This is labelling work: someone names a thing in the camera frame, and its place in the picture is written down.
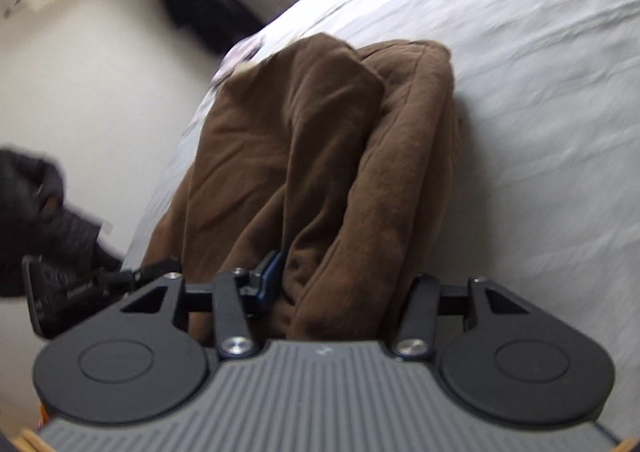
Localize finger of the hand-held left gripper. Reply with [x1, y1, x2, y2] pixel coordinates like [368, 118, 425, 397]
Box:
[120, 258, 182, 285]

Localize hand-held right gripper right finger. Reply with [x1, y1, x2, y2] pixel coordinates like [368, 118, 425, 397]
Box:
[391, 273, 551, 361]

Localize brown jacket with fleece collar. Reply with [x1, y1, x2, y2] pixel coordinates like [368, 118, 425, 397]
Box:
[141, 32, 463, 348]

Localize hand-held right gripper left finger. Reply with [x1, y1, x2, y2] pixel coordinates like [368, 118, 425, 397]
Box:
[120, 251, 287, 359]

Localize dark hanging clothes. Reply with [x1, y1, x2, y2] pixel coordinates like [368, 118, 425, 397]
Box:
[156, 0, 266, 55]

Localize bed with grey bedspread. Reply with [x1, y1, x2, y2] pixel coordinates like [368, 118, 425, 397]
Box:
[122, 0, 640, 353]

